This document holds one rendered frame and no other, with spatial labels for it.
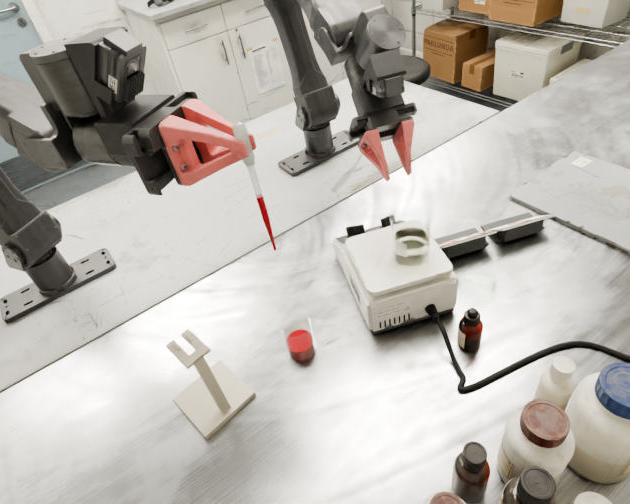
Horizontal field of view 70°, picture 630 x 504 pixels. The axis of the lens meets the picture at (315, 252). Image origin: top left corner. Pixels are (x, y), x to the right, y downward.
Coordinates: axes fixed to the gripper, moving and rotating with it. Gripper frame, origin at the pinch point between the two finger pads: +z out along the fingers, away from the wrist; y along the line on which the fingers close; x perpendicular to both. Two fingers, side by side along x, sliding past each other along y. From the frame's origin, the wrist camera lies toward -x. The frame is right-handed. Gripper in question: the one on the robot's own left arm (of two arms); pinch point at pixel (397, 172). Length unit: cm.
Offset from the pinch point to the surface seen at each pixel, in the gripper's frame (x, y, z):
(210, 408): -5.6, -35.2, 25.2
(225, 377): -3.0, -32.8, 22.2
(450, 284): -7.6, -0.4, 18.7
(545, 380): -17.8, 2.6, 31.2
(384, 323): -4.6, -9.9, 21.3
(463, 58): 198, 131, -113
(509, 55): 164, 138, -91
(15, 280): 22, -71, -5
